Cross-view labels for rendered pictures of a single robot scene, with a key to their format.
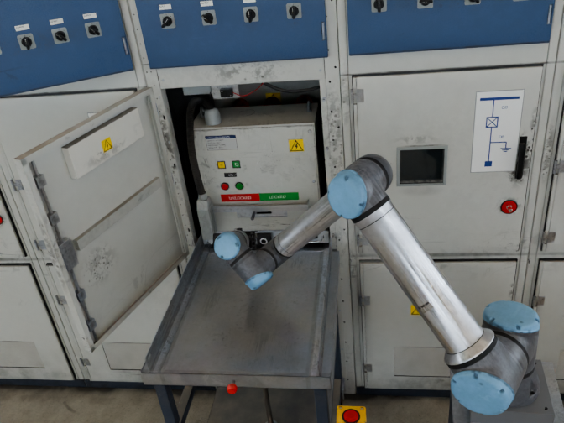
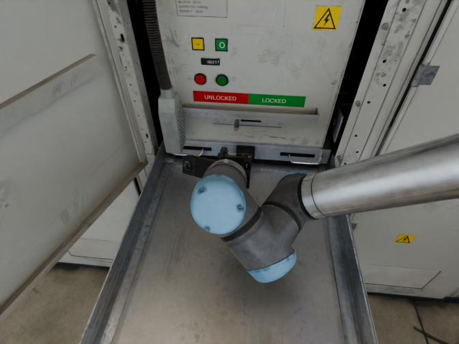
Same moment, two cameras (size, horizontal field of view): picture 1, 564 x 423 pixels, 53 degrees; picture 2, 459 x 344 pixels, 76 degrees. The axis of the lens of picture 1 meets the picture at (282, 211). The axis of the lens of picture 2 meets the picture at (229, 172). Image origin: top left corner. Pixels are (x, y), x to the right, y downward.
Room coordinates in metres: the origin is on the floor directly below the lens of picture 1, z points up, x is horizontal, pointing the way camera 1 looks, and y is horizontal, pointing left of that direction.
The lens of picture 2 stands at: (1.28, 0.20, 1.54)
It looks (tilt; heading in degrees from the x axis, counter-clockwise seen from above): 45 degrees down; 355
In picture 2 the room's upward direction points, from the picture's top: straight up
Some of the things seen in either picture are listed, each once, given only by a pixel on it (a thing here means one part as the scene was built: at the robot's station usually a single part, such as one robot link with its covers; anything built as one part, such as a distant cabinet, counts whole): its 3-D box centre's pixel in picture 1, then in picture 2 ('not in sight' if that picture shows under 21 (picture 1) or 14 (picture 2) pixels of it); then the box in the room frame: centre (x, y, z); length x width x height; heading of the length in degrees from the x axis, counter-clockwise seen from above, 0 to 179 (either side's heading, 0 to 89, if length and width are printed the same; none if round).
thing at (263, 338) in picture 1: (252, 310); (235, 267); (1.64, 0.15, 0.82); 0.68 x 0.62 x 0.06; 169
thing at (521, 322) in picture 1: (509, 336); not in sight; (1.18, -0.60, 0.99); 0.17 x 0.15 x 0.18; 141
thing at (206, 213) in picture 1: (206, 216); (173, 121); (1.98, 0.30, 1.04); 0.08 x 0.05 x 0.17; 169
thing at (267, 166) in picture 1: (257, 183); (249, 78); (2.01, 0.08, 1.15); 0.48 x 0.01 x 0.48; 79
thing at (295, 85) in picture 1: (274, 101); not in sight; (2.57, -0.02, 1.28); 0.58 x 0.02 x 0.19; 79
